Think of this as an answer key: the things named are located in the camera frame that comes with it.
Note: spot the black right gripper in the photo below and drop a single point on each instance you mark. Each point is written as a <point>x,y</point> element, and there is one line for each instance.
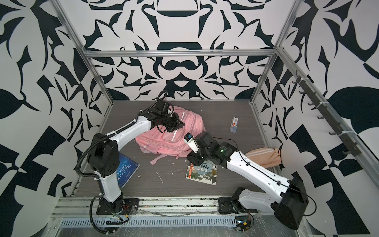
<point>193,158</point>

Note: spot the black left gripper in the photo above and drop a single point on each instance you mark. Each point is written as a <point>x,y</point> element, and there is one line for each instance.
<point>178,124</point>

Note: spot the illustrated Chinese story book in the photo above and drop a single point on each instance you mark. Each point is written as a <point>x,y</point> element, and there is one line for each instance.
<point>205,173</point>

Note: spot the pink student backpack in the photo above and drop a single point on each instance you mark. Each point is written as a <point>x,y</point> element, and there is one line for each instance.
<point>171,143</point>

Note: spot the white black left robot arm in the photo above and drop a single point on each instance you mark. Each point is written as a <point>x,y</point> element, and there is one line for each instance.
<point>101,159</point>

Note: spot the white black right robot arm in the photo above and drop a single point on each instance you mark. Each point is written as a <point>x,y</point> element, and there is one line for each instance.
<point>286,199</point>

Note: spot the peach pencil pouch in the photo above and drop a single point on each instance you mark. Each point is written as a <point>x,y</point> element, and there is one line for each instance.
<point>265,157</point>

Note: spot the blue Little Prince book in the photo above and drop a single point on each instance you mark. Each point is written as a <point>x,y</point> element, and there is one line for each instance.
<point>126,169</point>

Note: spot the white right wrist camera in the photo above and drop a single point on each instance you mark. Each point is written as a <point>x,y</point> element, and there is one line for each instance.
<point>191,142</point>

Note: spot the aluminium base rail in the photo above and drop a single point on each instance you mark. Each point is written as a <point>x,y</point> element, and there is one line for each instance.
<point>148,212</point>

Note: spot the black wall hook rail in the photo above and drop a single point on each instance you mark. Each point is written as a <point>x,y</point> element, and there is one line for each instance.
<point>329,114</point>

